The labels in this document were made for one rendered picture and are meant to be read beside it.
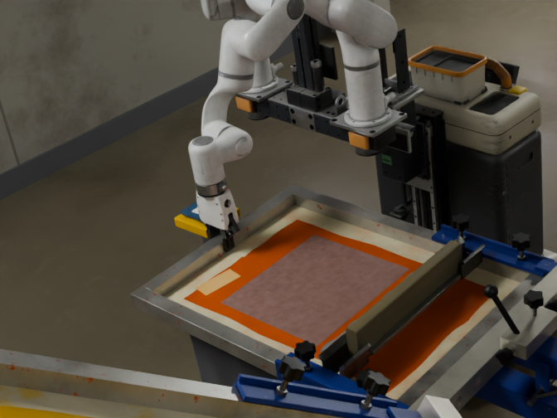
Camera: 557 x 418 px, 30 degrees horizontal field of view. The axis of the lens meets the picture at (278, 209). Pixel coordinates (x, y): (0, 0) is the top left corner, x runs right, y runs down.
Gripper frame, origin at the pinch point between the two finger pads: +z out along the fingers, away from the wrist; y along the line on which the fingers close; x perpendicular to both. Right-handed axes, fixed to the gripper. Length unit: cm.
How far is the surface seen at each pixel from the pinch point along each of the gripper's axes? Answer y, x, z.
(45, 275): 176, -43, 102
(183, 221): 21.5, -5.5, 4.3
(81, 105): 253, -131, 76
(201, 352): -11.9, 22.6, 15.2
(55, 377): -63, 86, -47
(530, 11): 142, -386, 102
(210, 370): -13.4, 22.4, 20.3
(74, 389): -64, 85, -44
